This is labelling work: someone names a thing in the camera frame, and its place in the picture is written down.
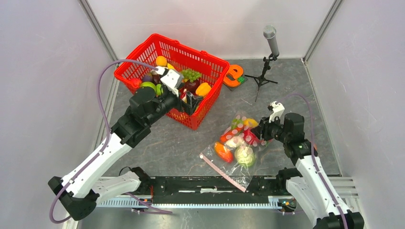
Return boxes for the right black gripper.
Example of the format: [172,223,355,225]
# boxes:
[249,114,289,144]

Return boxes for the yellow toy lemon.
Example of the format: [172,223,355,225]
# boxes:
[243,118,259,128]

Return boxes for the red toy apple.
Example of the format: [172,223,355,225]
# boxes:
[243,128,260,147]

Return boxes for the white toy radish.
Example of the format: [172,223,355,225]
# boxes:
[225,136,246,149]

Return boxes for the green toy cabbage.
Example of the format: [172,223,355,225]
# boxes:
[234,146,256,168]

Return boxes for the red plastic basket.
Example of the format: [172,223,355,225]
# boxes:
[128,33,230,130]

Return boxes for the clear zip top bag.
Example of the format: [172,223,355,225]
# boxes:
[199,111,271,192]

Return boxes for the orange red toy mango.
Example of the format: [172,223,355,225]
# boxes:
[214,142,234,163]

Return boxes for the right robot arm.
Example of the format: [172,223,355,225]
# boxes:
[252,113,365,229]

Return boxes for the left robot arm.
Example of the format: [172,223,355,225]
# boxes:
[48,86,203,221]

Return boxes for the dark red toy beet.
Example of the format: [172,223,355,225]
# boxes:
[184,80,201,94]

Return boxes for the orange toy carrot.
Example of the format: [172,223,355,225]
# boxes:
[219,124,244,143]

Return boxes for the green toy grapes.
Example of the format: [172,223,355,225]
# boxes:
[181,69,202,83]

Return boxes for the green toy apple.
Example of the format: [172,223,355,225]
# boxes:
[140,82,156,91]

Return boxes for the orange round toy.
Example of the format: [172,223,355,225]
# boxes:
[223,64,247,91]

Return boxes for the black microphone tripod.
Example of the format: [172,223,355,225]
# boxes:
[244,54,278,102]

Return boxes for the purple toy eggplant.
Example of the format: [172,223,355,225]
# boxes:
[142,73,154,83]

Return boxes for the orange toy tangerine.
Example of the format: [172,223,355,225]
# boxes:
[155,55,168,67]

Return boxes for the red toy strawberry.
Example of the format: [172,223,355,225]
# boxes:
[130,78,143,88]

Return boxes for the grey microphone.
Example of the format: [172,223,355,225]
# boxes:
[263,25,279,57]

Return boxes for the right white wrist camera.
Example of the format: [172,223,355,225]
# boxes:
[267,101,285,123]

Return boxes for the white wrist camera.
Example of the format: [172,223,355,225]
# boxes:
[155,66,184,97]
[267,101,285,123]

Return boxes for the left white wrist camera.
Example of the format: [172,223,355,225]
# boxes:
[155,66,184,97]

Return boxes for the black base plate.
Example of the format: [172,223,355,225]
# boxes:
[131,176,290,204]

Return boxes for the aluminium frame rail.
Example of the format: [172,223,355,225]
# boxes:
[62,175,358,229]

